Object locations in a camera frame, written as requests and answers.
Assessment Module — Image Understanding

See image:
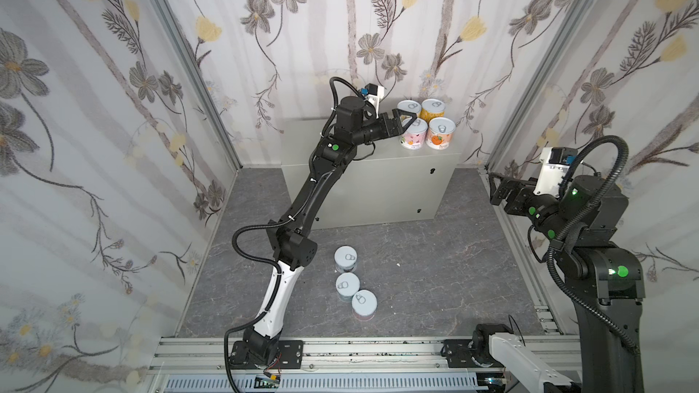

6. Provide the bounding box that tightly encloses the yellow white label can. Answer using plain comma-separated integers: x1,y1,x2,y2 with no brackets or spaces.
397,100,422,121

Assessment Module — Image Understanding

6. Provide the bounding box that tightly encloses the pink label can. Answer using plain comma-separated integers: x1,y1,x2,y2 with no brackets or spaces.
400,118,428,150

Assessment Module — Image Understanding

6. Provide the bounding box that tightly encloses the orange persimmon label can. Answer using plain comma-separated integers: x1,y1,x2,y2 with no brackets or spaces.
426,116,456,150

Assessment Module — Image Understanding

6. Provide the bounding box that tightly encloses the purple label can front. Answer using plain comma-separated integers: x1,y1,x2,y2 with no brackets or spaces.
351,289,378,321

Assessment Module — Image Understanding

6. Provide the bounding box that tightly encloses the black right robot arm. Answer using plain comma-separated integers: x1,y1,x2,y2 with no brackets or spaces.
471,136,644,392

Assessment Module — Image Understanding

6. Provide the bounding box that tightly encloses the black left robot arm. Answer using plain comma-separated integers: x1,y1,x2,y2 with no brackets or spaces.
223,76,419,392

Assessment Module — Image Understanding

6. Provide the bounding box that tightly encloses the grey metal cabinet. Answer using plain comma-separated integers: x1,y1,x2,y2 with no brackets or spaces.
304,138,460,229

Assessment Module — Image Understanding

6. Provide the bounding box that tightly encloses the blue label can upper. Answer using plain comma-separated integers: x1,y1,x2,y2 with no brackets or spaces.
334,246,358,273

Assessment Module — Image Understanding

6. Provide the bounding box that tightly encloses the blue label can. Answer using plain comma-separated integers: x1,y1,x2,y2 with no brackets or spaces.
334,246,358,273
335,272,360,302

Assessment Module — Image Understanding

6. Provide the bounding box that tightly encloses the blue label can lower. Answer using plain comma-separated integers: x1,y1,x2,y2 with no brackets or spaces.
335,272,360,302

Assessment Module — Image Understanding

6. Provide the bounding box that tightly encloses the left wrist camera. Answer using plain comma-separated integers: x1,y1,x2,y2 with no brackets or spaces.
360,84,386,113

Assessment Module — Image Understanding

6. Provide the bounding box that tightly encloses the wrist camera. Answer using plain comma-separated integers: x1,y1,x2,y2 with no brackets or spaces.
360,84,386,113
534,147,578,198

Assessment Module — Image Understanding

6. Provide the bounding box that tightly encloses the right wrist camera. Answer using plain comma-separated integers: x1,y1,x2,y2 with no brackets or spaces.
534,147,578,198

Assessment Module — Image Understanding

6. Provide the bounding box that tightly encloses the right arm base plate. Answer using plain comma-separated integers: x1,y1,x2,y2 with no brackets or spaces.
441,340,493,369

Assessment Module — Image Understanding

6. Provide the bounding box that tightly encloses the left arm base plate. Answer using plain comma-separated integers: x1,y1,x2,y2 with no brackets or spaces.
227,340,305,370

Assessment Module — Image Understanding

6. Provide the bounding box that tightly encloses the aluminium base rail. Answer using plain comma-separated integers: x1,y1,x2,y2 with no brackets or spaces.
147,336,582,375

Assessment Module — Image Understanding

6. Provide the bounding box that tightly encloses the white slotted cable duct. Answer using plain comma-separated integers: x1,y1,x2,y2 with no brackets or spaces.
163,373,490,393

